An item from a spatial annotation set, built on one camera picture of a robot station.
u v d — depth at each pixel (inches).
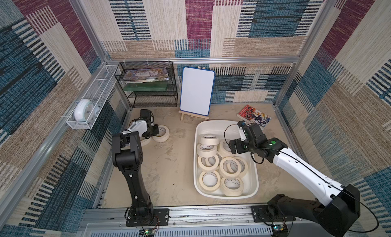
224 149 34.9
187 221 28.7
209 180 32.8
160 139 39.1
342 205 15.2
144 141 38.2
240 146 28.0
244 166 33.8
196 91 38.1
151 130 35.3
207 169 32.6
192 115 41.7
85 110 24.5
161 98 47.1
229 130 26.9
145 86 37.6
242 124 28.1
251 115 44.0
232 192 28.9
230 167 33.7
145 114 33.8
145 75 33.4
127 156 21.9
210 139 34.0
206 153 32.8
